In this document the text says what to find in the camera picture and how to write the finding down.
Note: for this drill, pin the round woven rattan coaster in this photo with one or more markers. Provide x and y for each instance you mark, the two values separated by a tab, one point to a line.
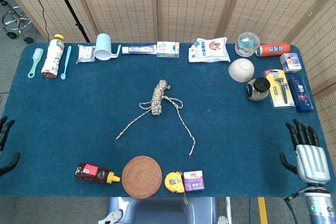
141	176

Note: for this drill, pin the purple soap box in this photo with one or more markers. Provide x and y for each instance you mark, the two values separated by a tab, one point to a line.
194	180

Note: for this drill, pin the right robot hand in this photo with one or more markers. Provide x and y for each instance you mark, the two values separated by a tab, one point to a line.
312	161

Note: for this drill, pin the small purple white box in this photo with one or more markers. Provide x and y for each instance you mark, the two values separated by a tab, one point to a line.
290	62

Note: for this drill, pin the dark blue long box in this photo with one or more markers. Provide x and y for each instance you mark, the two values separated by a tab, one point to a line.
302	94

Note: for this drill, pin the clear plastic jar of clips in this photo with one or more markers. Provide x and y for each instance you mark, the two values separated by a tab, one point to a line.
246	44

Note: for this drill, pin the blue table mat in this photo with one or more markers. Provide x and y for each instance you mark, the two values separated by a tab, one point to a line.
210	129

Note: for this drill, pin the yellow tape measure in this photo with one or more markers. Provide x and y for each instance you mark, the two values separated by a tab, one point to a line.
173	182

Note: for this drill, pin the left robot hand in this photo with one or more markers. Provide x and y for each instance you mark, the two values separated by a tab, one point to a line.
9	125

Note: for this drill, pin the razor in yellow blister pack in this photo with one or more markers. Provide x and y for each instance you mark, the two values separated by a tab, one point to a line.
279	89

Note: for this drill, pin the white perforated metal plate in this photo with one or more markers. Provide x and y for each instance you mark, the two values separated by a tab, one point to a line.
223	220
113	216

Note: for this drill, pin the white printed powder bag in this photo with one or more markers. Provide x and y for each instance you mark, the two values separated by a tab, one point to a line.
210	51

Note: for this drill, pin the white purple toothpaste tube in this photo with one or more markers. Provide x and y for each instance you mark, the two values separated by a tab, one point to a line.
139	49

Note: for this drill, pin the orange drink can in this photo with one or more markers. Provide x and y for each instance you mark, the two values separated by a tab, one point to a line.
274	49

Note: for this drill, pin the light blue toothbrush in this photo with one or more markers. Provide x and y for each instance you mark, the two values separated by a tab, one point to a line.
67	58

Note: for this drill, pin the chrome base office stool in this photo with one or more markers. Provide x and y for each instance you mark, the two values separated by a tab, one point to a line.
16	22

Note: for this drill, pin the glass jar black lid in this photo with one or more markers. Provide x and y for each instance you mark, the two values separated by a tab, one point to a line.
258	89

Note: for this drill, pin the white blue carton box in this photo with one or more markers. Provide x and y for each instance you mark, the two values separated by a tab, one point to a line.
168	49

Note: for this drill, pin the honey bottle yellow nozzle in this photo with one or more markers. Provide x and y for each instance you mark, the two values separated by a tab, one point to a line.
89	171

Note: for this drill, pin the blue grey robot torso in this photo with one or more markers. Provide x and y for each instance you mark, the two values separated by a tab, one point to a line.
162	211

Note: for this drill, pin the green plastic brush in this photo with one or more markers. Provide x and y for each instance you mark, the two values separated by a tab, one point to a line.
38	54

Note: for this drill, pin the white drink bottle yellow cap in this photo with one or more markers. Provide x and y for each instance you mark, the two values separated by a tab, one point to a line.
52	56

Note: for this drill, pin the cream ceramic bowl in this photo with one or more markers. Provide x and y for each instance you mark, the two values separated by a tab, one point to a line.
241	69

